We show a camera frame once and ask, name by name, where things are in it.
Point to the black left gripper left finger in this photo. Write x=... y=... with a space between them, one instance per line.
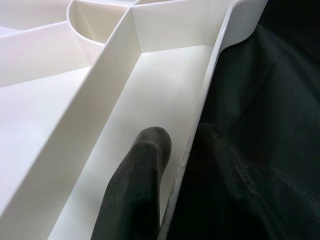
x=135 y=187

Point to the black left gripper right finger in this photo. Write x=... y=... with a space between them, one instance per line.
x=215 y=187

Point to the white plastic children table top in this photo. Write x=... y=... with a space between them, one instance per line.
x=150 y=87

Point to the black tablecloth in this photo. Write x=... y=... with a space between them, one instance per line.
x=275 y=125

